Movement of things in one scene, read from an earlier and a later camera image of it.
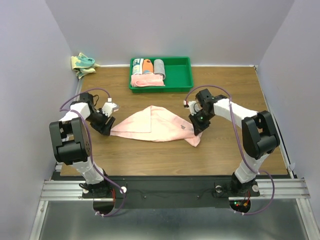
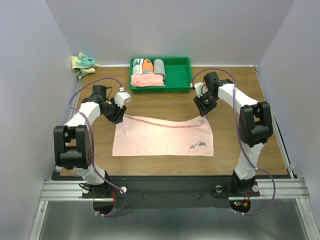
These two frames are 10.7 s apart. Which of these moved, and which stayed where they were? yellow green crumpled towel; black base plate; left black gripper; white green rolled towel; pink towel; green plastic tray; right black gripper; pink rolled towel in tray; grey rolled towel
Moved: left black gripper; right black gripper; pink towel
Stayed: green plastic tray; black base plate; yellow green crumpled towel; pink rolled towel in tray; grey rolled towel; white green rolled towel
